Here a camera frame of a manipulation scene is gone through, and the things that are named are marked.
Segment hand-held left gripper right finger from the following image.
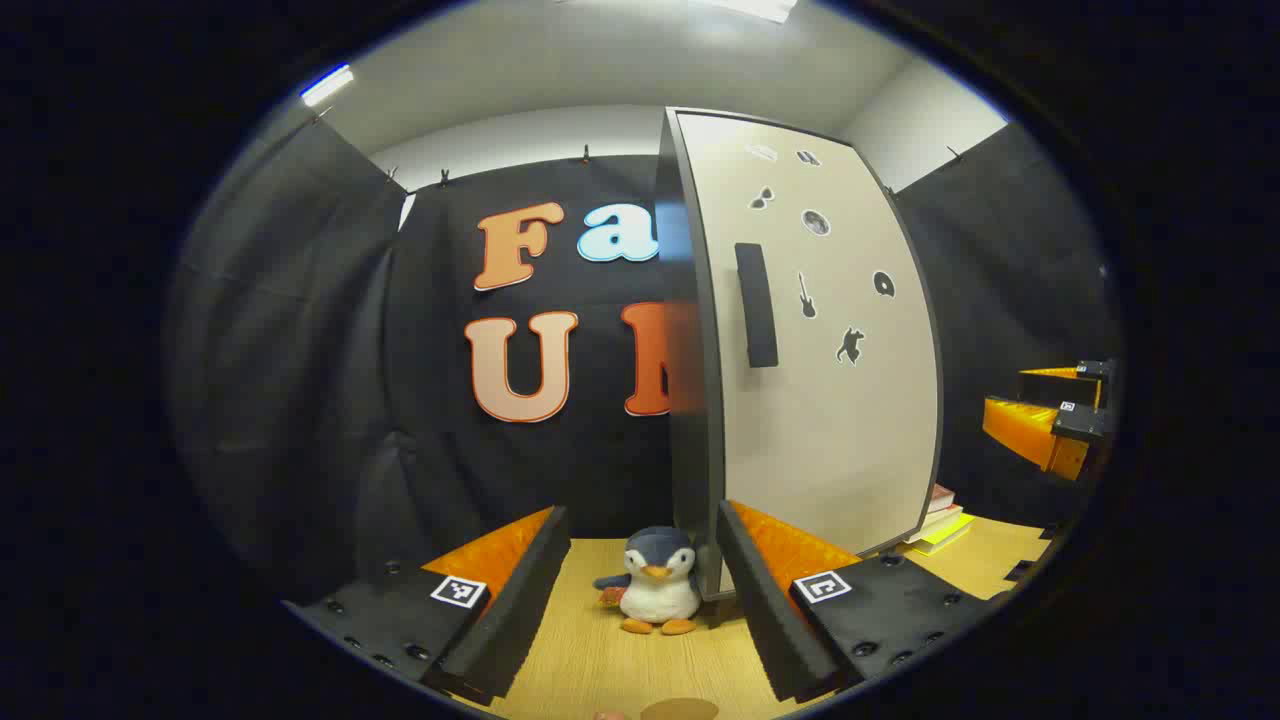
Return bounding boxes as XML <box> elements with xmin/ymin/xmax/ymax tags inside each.
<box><xmin>715</xmin><ymin>500</ymin><xmax>1006</xmax><ymax>704</ymax></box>

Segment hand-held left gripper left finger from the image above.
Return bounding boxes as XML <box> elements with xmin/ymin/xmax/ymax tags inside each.
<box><xmin>283</xmin><ymin>505</ymin><xmax>573</xmax><ymax>706</ymax></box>

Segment black cabinet door handle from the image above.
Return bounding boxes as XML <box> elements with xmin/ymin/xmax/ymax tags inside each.
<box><xmin>735</xmin><ymin>242</ymin><xmax>780</xmax><ymax>369</ymax></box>

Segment grey cabinet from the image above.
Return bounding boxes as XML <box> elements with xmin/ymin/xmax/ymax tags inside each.
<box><xmin>655</xmin><ymin>105</ymin><xmax>946</xmax><ymax>601</ymax></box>

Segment brown patterned book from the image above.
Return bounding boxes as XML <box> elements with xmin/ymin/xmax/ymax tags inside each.
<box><xmin>905</xmin><ymin>484</ymin><xmax>966</xmax><ymax>541</ymax></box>

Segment penguin plush toy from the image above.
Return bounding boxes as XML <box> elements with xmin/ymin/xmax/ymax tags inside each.
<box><xmin>593</xmin><ymin>527</ymin><xmax>704</xmax><ymax>637</ymax></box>

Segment black backdrop cloth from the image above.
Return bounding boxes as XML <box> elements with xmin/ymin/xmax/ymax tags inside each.
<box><xmin>165</xmin><ymin>115</ymin><xmax>1121</xmax><ymax>601</ymax></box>

